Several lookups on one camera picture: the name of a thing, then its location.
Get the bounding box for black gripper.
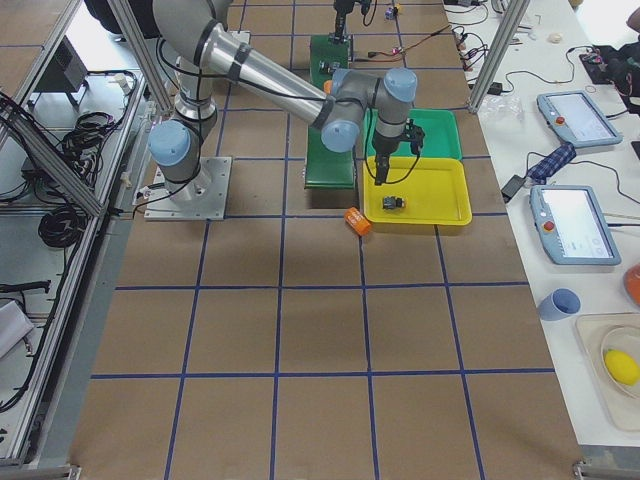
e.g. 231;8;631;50
329;14;425;185

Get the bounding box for yellow mushroom push button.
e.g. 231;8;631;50
382;196;406;211

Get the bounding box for orange bottle with white numbers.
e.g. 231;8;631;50
343;207;372;237

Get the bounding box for green plastic tray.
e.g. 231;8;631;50
362;108;462;160

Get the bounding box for green conveyor belt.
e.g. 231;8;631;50
303;33;358;191

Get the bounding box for yellow plastic tray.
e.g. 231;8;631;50
362;156;472;226

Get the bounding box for black power adapter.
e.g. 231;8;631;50
501;175;525;204

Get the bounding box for folded blue checkered umbrella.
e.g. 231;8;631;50
527;142;576;185

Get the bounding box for teach pendant far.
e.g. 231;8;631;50
536;91;623;148

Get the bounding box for teach pendant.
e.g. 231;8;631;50
536;91;623;148
529;185;621;266

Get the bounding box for teach pendant near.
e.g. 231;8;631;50
529;185;621;266

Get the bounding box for blue plastic cup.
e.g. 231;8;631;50
538;288;581;321

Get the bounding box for beige tray with bowl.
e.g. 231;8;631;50
575;313;639;433

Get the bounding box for yellow lemon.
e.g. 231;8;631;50
604;350;639;386

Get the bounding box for red black power cable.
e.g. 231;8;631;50
355;27;449;62

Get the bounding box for aluminium frame post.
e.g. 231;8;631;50
467;0;530;114

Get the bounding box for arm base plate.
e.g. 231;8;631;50
144;156;233;221

